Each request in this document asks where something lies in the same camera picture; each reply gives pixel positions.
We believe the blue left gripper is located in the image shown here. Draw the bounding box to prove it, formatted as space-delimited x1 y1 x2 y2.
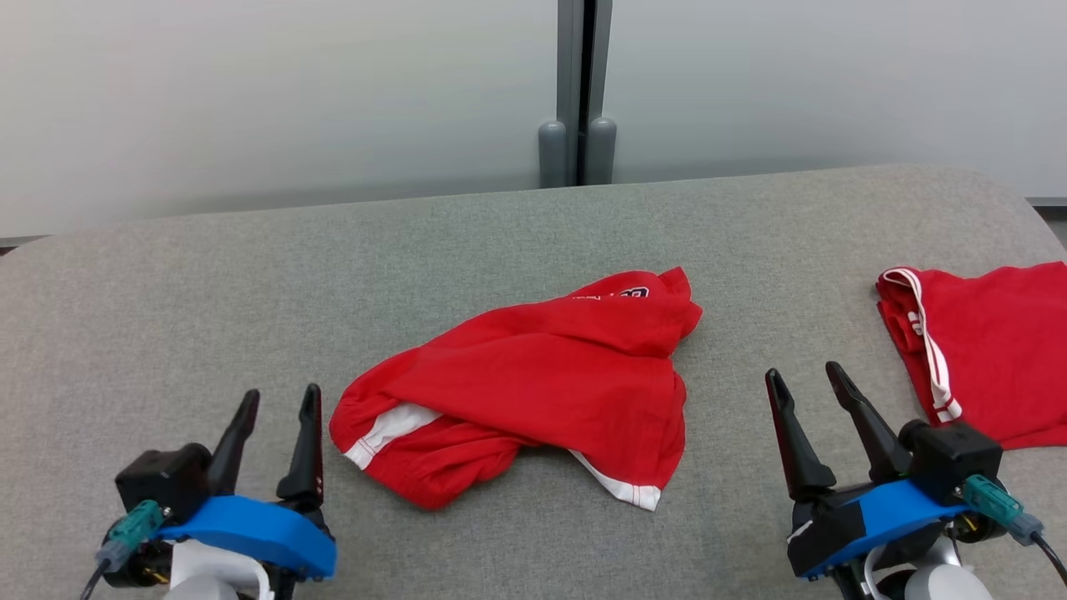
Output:
154 383 338 582

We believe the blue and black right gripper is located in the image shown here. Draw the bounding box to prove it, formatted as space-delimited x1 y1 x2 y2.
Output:
764 361 972 582

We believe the red and white basketball jersey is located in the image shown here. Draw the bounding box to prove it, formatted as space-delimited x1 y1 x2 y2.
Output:
874 262 1067 452

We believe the teal left camera connector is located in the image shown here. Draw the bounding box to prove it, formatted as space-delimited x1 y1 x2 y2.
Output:
94 500 165 573

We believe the teal camera connector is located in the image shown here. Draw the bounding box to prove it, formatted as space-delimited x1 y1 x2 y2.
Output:
94 500 165 573
961 474 1045 548

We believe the teal right camera connector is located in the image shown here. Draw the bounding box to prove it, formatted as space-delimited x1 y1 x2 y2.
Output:
961 474 1045 548

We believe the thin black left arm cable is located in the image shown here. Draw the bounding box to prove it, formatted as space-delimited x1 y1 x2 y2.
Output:
78 560 113 600

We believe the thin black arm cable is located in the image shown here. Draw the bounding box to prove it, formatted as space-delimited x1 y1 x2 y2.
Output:
1029 533 1067 586
78 560 113 600

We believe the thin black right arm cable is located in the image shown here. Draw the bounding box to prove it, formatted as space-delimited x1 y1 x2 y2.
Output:
1029 533 1067 586

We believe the grey cylindrical post foot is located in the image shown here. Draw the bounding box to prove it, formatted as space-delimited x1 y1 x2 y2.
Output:
586 117 619 186
538 120 569 189

